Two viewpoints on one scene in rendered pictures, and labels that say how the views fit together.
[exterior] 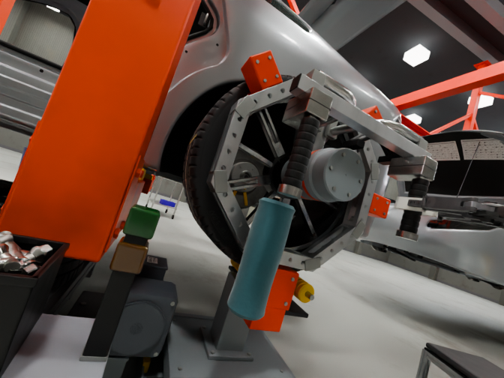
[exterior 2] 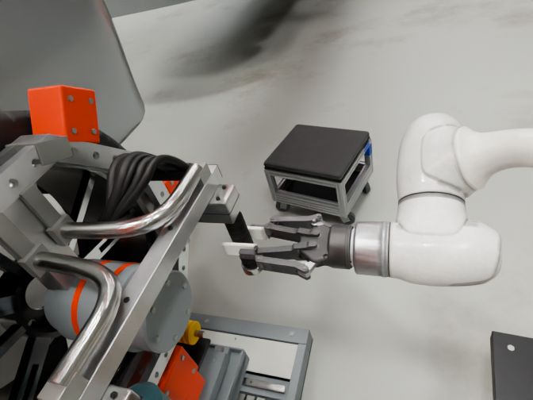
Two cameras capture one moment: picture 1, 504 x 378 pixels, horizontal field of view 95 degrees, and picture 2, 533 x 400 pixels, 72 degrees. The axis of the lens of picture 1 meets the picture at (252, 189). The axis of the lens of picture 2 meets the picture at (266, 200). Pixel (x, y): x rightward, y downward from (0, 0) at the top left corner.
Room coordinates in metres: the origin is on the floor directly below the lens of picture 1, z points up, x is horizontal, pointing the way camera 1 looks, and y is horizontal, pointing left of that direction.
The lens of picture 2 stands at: (0.12, -0.11, 1.32)
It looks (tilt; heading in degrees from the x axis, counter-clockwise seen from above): 40 degrees down; 320
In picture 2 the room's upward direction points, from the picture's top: 18 degrees counter-clockwise
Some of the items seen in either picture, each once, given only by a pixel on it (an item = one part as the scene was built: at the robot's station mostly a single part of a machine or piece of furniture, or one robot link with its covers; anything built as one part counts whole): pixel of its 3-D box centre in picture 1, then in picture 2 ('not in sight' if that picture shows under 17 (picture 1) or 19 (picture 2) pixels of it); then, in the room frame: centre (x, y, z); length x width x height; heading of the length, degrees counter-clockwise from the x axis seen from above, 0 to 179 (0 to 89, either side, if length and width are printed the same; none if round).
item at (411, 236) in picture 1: (413, 207); (243, 241); (0.54, -0.38, 0.83); 0.04 x 0.04 x 0.16
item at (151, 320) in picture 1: (135, 310); not in sight; (0.83, 0.25, 0.26); 0.42 x 0.18 x 0.35; 22
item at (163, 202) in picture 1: (165, 193); not in sight; (5.16, 1.80, 0.47); 1.00 x 0.58 x 0.94; 25
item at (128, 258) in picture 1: (130, 254); not in sight; (0.34, 0.14, 0.59); 0.04 x 0.04 x 0.04; 22
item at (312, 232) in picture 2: (467, 214); (292, 234); (0.46, -0.44, 0.83); 0.11 x 0.01 x 0.04; 11
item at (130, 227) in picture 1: (142, 221); not in sight; (0.34, 0.14, 0.64); 0.04 x 0.04 x 0.04; 22
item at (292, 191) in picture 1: (300, 155); not in sight; (0.42, -0.07, 0.83); 0.04 x 0.04 x 0.16
